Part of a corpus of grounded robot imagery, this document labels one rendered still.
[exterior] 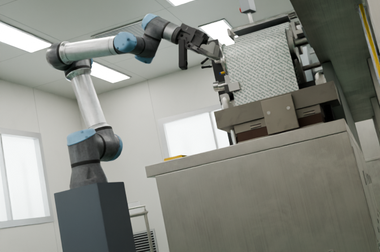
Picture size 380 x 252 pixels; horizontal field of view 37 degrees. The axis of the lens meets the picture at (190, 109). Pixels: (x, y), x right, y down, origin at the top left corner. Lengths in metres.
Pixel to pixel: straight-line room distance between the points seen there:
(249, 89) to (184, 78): 6.07
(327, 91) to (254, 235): 0.50
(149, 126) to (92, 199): 6.10
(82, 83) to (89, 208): 0.58
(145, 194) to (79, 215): 6.03
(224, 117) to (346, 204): 0.48
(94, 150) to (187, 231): 0.60
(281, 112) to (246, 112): 0.12
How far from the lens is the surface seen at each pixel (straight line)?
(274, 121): 1.81
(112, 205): 2.20
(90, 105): 2.41
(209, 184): 1.81
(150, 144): 8.18
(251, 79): 2.07
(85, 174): 2.21
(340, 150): 1.74
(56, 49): 2.37
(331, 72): 2.05
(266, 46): 2.08
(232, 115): 1.86
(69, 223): 2.21
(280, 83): 2.05
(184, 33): 2.24
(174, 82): 8.16
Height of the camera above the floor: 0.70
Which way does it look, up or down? 11 degrees up
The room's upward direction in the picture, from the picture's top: 12 degrees counter-clockwise
